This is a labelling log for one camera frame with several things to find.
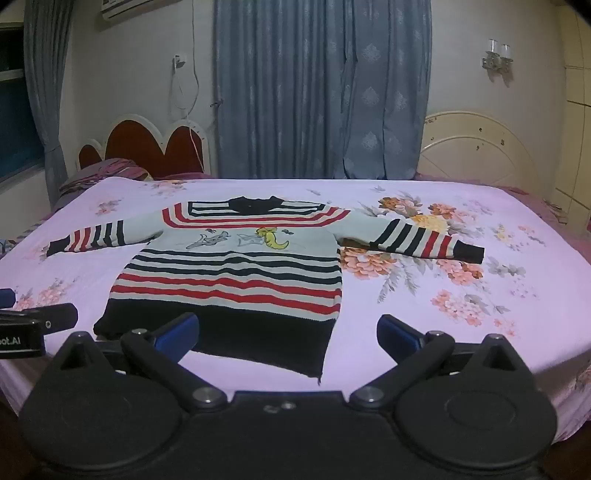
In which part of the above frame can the striped purple blanket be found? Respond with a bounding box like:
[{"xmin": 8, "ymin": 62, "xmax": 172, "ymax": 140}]
[{"xmin": 59, "ymin": 158, "xmax": 155, "ymax": 200}]

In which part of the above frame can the blue narrow curtain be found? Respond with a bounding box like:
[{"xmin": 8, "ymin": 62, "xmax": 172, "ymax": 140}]
[{"xmin": 23, "ymin": 0, "xmax": 75, "ymax": 213}]

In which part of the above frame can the cream wardrobe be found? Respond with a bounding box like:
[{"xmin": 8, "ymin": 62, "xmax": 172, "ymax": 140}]
[{"xmin": 551, "ymin": 0, "xmax": 591, "ymax": 224}]

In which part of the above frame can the red scalloped headboard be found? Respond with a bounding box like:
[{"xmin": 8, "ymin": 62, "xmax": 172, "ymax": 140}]
[{"xmin": 76, "ymin": 114, "xmax": 214, "ymax": 180}]

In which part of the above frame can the blue patterned curtain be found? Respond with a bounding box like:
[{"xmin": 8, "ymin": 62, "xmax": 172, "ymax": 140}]
[{"xmin": 213, "ymin": 0, "xmax": 432, "ymax": 181}]

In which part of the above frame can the white air conditioner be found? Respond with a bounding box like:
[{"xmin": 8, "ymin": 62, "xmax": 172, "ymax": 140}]
[{"xmin": 100, "ymin": 0, "xmax": 149, "ymax": 20}]

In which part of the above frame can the purple pillow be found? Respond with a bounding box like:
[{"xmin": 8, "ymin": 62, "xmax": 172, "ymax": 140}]
[{"xmin": 154, "ymin": 172, "xmax": 218, "ymax": 181}]

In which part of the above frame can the pink floral bedsheet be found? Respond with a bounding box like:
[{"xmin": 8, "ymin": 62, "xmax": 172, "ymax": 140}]
[{"xmin": 0, "ymin": 178, "xmax": 591, "ymax": 430}]

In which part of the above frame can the dark window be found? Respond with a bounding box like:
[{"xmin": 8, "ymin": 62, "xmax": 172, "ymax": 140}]
[{"xmin": 0, "ymin": 25, "xmax": 45, "ymax": 185}]

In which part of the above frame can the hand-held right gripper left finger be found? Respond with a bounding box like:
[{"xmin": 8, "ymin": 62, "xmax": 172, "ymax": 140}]
[{"xmin": 58, "ymin": 312, "xmax": 228, "ymax": 412}]

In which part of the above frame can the white charging cable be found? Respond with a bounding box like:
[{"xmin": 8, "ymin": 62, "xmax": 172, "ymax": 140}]
[{"xmin": 170, "ymin": 18, "xmax": 207, "ymax": 175}]

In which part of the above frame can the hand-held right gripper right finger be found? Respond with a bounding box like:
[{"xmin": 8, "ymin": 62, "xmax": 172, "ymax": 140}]
[{"xmin": 349, "ymin": 315, "xmax": 525, "ymax": 414}]

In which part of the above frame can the cream round headboard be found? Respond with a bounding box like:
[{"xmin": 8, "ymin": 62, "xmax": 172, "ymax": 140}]
[{"xmin": 418, "ymin": 111, "xmax": 552, "ymax": 200}]

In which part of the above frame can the black garment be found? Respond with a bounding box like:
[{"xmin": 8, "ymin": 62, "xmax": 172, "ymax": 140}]
[{"xmin": 46, "ymin": 196, "xmax": 485, "ymax": 384}]

